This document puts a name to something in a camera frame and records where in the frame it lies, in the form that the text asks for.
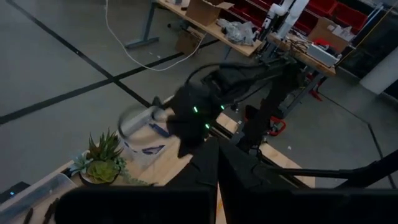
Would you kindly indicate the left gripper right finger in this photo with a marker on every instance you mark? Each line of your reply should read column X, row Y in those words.
column 239, row 174

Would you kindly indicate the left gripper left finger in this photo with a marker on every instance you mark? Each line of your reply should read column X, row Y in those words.
column 205, row 168

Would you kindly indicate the blue crayon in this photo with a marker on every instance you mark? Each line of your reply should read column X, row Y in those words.
column 154, row 150
column 159, row 130
column 127, row 147

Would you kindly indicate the dark grey click pen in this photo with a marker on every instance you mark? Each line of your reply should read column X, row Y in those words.
column 49, row 211

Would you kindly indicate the black pen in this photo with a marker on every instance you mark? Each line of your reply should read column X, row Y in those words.
column 28, row 216

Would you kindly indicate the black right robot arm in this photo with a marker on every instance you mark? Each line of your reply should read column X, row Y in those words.
column 273, row 93

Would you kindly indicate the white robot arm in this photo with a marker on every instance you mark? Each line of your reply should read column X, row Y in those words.
column 290, row 18

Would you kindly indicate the shelf with red bins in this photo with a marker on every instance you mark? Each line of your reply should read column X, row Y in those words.
column 348, row 14

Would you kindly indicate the red floor clamp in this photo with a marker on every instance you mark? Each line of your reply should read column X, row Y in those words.
column 280, row 124

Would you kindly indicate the clear plastic bin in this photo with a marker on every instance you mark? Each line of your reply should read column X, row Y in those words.
column 140, row 160
column 37, row 193

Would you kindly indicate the cardboard box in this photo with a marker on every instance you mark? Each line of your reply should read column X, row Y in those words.
column 320, row 31
column 188, row 42
column 202, row 12

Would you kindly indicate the grey table leg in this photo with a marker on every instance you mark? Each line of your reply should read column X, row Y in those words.
column 141, row 43

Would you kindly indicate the wooden workbench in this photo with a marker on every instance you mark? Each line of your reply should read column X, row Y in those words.
column 214, row 29
column 323, row 70

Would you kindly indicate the clear plastic bag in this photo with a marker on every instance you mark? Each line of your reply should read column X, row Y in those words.
column 237, row 31

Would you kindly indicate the potted succulent plant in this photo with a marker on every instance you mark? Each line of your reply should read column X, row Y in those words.
column 101, row 171

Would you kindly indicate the white box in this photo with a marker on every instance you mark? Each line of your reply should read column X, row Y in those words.
column 321, row 54

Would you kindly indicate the black aluminium table frame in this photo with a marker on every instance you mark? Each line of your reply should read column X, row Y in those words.
column 311, row 172

